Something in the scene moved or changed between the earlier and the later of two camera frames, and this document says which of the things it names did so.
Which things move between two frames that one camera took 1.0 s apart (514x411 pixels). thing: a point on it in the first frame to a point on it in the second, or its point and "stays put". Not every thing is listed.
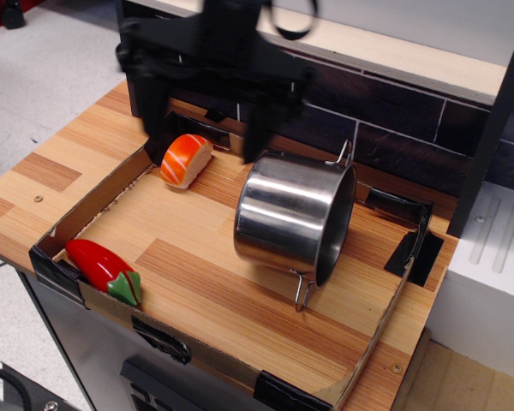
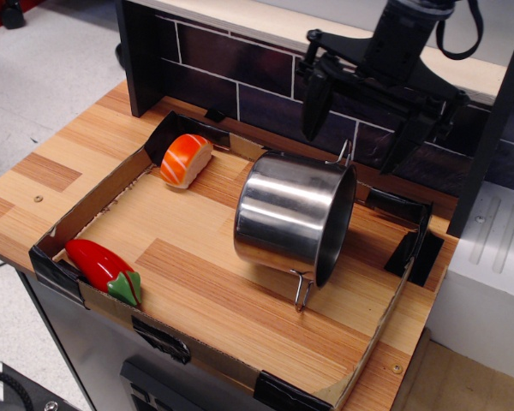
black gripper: x=220 y=47 to x=391 y=62
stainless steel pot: x=295 y=213 stays put
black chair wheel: x=13 y=16 stays put
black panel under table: x=158 y=388 stays put
